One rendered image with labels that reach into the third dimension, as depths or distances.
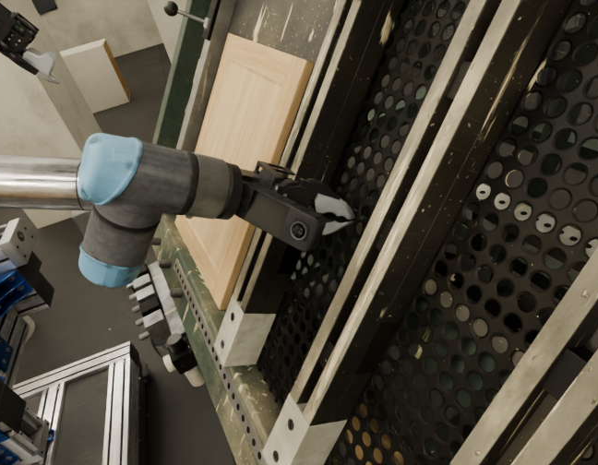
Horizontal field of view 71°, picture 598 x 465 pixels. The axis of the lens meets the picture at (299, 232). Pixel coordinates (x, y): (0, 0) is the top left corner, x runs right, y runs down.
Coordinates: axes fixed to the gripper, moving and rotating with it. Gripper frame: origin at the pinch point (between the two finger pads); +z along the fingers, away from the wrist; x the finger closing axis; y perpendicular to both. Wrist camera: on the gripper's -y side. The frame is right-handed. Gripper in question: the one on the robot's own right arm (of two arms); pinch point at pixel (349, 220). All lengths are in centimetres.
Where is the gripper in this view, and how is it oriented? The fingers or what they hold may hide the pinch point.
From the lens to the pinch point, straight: 62.6
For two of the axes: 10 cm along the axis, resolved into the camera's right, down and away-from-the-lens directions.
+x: -3.7, 8.6, 3.5
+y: -4.5, -4.9, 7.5
